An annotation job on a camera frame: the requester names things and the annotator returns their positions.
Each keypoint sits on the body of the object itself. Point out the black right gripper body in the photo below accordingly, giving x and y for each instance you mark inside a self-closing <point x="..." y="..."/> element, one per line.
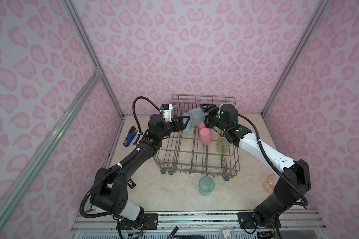
<point x="214" y="118"/>

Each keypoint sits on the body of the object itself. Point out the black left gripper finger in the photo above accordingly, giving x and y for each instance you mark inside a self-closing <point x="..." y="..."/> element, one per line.
<point x="185" y="117"/>
<point x="187" y="125"/>

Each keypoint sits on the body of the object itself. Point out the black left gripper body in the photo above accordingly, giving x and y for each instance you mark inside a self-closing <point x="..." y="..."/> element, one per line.
<point x="172" y="127"/>

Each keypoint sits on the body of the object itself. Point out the white blue ceramic mug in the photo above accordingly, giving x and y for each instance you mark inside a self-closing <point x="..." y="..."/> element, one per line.
<point x="188" y="115"/>

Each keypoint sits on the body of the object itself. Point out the teal translucent cup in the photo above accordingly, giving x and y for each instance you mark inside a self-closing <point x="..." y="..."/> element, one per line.
<point x="206" y="185"/>
<point x="197" y="116"/>

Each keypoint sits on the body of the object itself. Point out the magenta plastic cup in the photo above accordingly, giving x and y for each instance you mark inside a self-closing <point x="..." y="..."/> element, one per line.
<point x="205" y="136"/>

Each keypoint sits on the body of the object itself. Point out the bright green translucent cup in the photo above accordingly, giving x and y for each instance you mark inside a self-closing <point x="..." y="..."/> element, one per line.
<point x="222" y="145"/>

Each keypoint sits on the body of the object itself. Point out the pink plastic cup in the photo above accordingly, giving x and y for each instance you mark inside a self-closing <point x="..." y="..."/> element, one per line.
<point x="201" y="125"/>

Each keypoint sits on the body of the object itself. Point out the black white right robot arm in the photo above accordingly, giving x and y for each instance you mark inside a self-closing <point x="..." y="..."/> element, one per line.
<point x="293" y="175"/>

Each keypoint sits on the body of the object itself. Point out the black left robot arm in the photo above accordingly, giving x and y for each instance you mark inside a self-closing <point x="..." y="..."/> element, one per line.
<point x="109" y="193"/>

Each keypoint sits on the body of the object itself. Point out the blue stapler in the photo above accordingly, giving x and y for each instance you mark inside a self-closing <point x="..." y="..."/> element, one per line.
<point x="130" y="136"/>

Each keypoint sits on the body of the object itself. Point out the black stapler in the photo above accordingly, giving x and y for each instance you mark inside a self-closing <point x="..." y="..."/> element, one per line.
<point x="131" y="184"/>

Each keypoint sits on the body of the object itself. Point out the light pink translucent cup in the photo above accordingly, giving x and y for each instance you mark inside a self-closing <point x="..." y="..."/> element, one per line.
<point x="270" y="183"/>

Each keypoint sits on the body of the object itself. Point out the black marker pen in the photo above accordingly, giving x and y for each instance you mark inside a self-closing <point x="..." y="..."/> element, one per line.
<point x="172" y="234"/>

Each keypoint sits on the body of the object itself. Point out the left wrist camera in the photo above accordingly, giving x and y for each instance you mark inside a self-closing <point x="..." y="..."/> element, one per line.
<point x="166" y="111"/>

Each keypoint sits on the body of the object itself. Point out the grey wire dish rack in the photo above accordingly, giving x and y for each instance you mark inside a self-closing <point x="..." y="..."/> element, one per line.
<point x="184" y="152"/>

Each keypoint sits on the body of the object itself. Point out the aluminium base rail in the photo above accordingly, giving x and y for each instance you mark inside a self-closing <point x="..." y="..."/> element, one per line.
<point x="293" y="224"/>

